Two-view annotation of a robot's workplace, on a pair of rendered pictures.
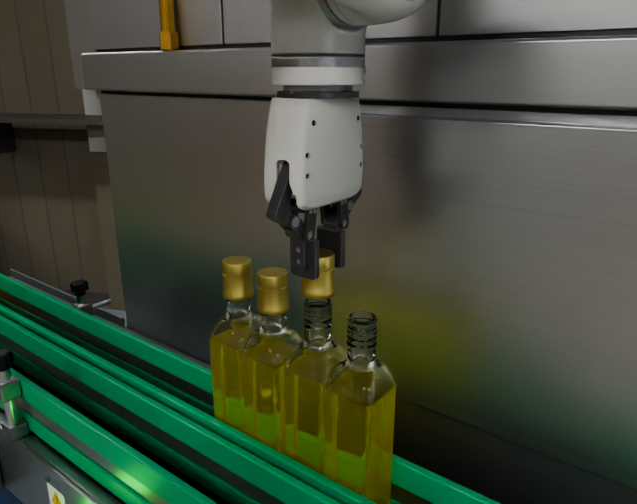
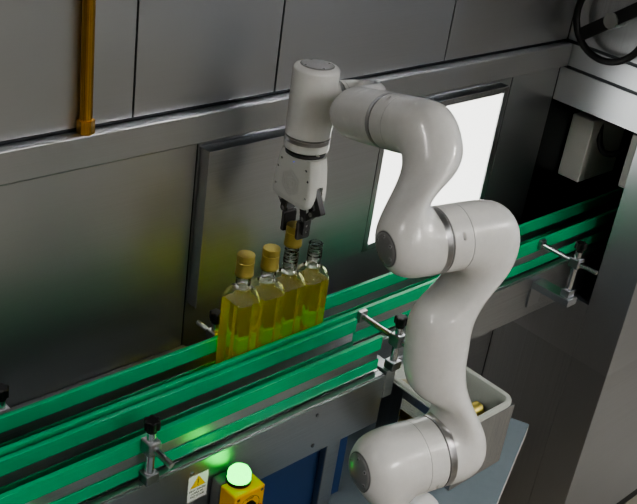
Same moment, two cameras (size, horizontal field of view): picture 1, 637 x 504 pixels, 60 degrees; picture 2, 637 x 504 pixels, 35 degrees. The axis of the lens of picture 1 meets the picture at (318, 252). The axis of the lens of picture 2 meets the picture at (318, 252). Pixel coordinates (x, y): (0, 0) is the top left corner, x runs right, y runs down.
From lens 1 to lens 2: 187 cm
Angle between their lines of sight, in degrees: 77
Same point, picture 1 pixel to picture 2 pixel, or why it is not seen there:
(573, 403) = (331, 236)
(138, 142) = (16, 222)
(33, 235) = not seen: outside the picture
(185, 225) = (72, 273)
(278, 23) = (320, 129)
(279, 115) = (319, 169)
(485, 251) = not seen: hidden behind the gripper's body
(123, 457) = (261, 392)
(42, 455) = (182, 465)
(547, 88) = not seen: hidden behind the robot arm
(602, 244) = (342, 166)
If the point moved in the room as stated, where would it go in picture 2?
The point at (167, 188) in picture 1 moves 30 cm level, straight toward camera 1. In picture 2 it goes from (53, 250) to (227, 262)
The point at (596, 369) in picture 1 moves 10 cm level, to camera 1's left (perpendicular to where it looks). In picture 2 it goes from (338, 217) to (331, 237)
